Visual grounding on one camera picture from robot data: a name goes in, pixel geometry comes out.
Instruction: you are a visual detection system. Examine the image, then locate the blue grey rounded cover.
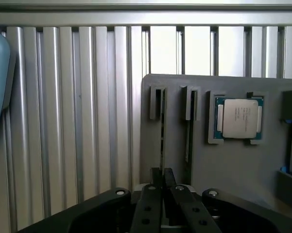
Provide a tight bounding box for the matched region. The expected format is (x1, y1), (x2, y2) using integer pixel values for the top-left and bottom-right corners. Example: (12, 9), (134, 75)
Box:
(0, 26), (17, 136)

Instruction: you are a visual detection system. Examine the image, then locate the aluminium table edge rail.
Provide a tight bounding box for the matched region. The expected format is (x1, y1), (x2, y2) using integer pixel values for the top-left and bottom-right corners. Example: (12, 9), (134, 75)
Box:
(0, 9), (292, 28)

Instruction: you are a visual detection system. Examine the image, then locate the silver CPU with green edge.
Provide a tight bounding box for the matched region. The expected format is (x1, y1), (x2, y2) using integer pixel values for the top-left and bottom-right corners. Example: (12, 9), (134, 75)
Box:
(214, 97), (263, 142)

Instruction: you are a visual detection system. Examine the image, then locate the dark RAM stick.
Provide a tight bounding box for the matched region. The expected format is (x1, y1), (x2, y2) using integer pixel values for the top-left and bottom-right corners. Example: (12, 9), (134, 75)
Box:
(185, 90), (198, 171)

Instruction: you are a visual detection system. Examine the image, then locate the grey parts rack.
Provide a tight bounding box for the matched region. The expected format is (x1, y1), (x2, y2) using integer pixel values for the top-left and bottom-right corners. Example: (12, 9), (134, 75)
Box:
(138, 73), (292, 211)

